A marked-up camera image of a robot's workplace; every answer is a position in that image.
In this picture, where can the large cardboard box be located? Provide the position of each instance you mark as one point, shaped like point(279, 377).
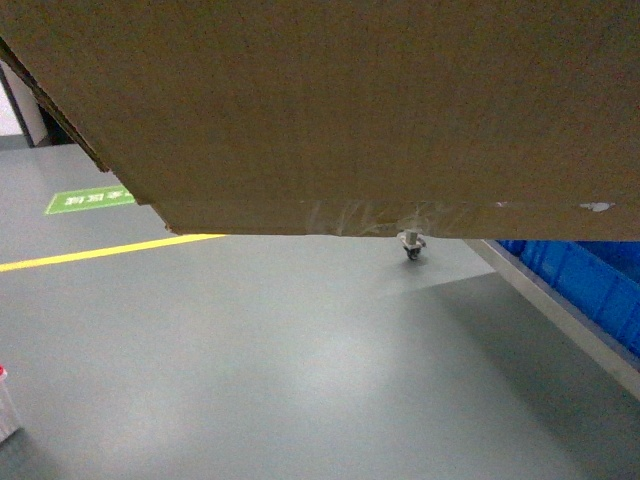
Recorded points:
point(458, 119)

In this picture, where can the black caster wheel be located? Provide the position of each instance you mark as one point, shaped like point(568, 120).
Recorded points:
point(413, 243)

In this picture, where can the green floor sign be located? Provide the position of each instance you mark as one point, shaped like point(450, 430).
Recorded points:
point(89, 199)

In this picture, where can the blue plastic bin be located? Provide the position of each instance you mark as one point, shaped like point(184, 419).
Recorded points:
point(600, 278)

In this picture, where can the white red-capped container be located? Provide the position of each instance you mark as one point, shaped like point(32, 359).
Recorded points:
point(9, 418)

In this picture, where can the metal shelf frame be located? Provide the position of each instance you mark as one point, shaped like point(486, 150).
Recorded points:
point(589, 337)

